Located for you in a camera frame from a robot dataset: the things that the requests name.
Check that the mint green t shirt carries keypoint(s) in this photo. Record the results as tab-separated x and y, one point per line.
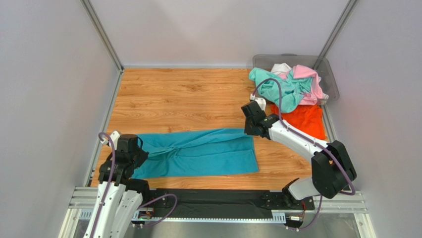
275	89

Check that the teal t shirt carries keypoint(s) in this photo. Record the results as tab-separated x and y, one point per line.
214	152

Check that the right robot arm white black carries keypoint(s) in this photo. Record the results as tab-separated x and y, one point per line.
332	168

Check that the right aluminium corner post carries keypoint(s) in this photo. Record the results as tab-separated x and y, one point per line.
341	22

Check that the pink t shirt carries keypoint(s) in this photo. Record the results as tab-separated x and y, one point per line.
308	81

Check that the folded orange t shirt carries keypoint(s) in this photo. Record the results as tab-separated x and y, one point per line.
307	118

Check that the aluminium front frame rail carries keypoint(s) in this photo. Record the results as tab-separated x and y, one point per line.
341	203

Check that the aluminium corner post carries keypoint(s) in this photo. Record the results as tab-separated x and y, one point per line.
341	22
95	20

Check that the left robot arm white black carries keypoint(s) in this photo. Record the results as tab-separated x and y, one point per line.
119	195

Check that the left aluminium corner post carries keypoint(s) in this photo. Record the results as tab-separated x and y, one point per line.
95	20

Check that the clear plastic bin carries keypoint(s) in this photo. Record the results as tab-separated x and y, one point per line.
320	65

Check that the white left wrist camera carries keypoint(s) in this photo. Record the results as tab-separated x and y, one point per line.
109	139

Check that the white t shirt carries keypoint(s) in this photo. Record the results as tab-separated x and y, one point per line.
281	68

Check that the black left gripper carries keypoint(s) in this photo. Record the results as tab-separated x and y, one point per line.
144	155

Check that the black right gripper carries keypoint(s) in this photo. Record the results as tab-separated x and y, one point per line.
249	128

